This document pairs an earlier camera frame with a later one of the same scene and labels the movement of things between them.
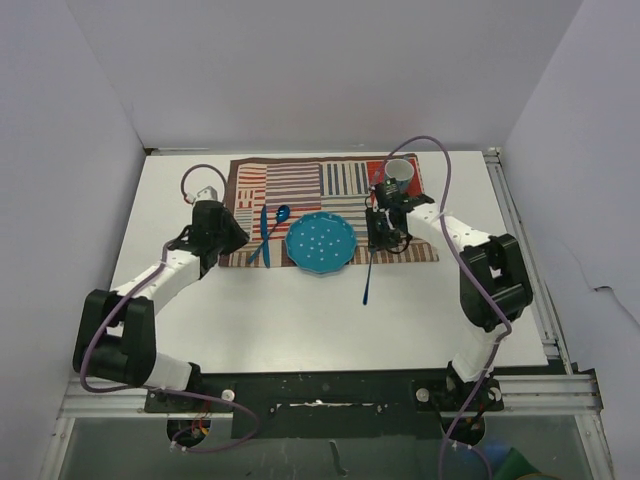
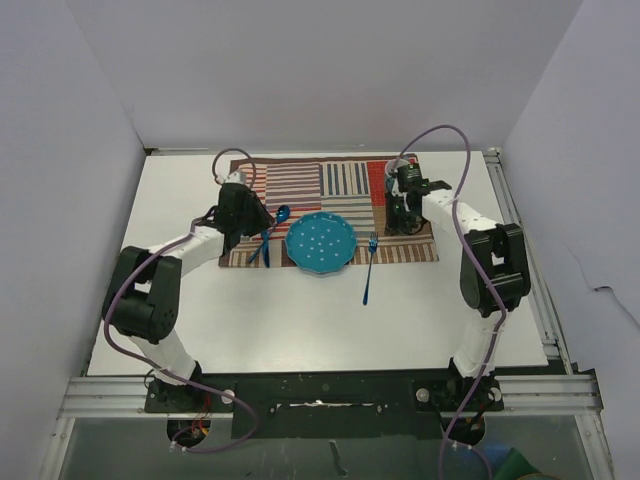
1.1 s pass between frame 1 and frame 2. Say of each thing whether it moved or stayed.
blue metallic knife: stayed
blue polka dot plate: stayed
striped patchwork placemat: stayed
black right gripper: moved
